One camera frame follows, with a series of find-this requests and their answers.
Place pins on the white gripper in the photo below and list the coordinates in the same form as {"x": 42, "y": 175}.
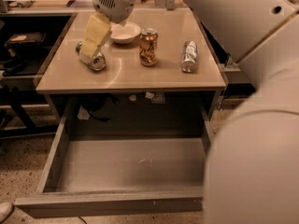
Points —
{"x": 116, "y": 6}

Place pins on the green soda can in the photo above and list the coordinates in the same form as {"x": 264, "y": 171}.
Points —
{"x": 95, "y": 63}

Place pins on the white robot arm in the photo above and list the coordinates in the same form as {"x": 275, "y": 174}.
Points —
{"x": 252, "y": 167}

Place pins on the orange soda can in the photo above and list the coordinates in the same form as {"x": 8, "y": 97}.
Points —
{"x": 147, "y": 46}

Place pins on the grey cabinet with tan top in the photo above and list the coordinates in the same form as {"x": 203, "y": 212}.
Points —
{"x": 67, "y": 74}

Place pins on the silver blue soda can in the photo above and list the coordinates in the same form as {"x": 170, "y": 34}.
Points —
{"x": 189, "y": 57}

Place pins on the grey open drawer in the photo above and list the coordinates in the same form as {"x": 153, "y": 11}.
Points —
{"x": 155, "y": 165}

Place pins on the white bowl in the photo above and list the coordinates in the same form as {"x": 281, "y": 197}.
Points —
{"x": 124, "y": 33}

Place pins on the black object on shelf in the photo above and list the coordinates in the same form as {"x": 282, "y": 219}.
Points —
{"x": 27, "y": 38}

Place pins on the white shoe tip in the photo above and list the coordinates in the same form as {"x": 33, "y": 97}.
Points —
{"x": 6, "y": 209}

